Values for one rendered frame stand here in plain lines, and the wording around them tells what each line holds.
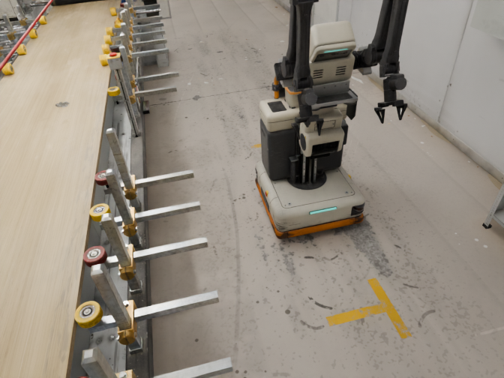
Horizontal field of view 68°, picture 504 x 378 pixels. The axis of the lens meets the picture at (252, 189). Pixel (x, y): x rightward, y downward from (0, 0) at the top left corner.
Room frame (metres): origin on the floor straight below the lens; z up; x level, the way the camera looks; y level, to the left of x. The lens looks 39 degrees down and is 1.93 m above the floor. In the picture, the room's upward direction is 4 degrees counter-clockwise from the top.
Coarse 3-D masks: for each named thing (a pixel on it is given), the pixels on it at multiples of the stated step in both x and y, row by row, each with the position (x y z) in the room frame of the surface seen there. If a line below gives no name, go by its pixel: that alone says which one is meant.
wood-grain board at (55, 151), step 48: (48, 48) 3.42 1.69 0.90; (96, 48) 3.32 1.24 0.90; (0, 96) 2.46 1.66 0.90; (48, 96) 2.39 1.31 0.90; (96, 96) 2.34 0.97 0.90; (0, 144) 1.81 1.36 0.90; (48, 144) 1.77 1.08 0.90; (96, 144) 1.73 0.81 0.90; (0, 192) 1.37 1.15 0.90; (48, 192) 1.34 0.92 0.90; (0, 240) 1.06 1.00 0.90; (48, 240) 1.04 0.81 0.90; (0, 288) 0.82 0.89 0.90; (48, 288) 0.81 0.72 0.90; (0, 336) 0.64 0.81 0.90; (48, 336) 0.63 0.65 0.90
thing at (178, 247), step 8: (192, 240) 1.02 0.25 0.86; (200, 240) 1.02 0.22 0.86; (152, 248) 0.99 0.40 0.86; (160, 248) 0.99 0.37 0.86; (168, 248) 0.99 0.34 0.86; (176, 248) 0.99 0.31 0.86; (184, 248) 0.99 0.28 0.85; (192, 248) 1.00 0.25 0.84; (112, 256) 0.97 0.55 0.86; (136, 256) 0.96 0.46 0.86; (144, 256) 0.96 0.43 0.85; (152, 256) 0.97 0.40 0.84; (160, 256) 0.97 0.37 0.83; (112, 264) 0.94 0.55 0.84
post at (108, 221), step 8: (104, 216) 0.92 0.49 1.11; (112, 216) 0.94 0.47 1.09; (104, 224) 0.91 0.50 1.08; (112, 224) 0.91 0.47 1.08; (112, 232) 0.91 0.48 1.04; (112, 240) 0.91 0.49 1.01; (120, 240) 0.91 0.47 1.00; (112, 248) 0.91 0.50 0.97; (120, 248) 0.91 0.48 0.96; (120, 256) 0.91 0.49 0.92; (128, 256) 0.93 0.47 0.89; (120, 264) 0.91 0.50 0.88; (128, 264) 0.91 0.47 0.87; (128, 280) 0.91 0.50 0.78; (136, 280) 0.91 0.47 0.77; (136, 288) 0.91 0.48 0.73
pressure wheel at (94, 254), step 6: (96, 246) 0.98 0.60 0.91; (90, 252) 0.95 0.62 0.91; (96, 252) 0.95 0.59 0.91; (102, 252) 0.95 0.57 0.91; (84, 258) 0.92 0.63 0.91; (90, 258) 0.92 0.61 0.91; (96, 258) 0.92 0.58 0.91; (102, 258) 0.93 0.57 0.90; (90, 264) 0.91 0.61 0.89; (96, 264) 0.91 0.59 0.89
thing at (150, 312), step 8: (192, 296) 0.77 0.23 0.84; (200, 296) 0.77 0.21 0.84; (208, 296) 0.77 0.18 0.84; (216, 296) 0.77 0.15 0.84; (160, 304) 0.75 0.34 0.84; (168, 304) 0.75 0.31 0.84; (176, 304) 0.75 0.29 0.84; (184, 304) 0.74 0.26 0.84; (192, 304) 0.75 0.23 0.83; (200, 304) 0.75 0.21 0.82; (136, 312) 0.73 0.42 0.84; (144, 312) 0.73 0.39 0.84; (152, 312) 0.72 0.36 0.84; (160, 312) 0.73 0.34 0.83; (168, 312) 0.73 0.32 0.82; (176, 312) 0.73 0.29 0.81; (104, 320) 0.71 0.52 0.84; (112, 320) 0.70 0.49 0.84; (136, 320) 0.71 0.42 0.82; (88, 328) 0.68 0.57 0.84; (96, 328) 0.68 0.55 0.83; (104, 328) 0.69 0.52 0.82
